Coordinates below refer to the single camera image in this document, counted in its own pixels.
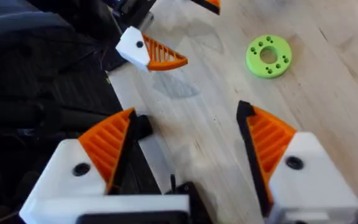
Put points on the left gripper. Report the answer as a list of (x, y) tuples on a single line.
[(132, 12)]

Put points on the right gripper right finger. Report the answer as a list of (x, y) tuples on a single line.
[(306, 186)]

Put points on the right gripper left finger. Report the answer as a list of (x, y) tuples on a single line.
[(73, 161)]

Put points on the green disc with holes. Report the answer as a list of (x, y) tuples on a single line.
[(255, 60)]

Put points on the orange ribbed wedge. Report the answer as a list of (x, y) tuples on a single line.
[(212, 3)]

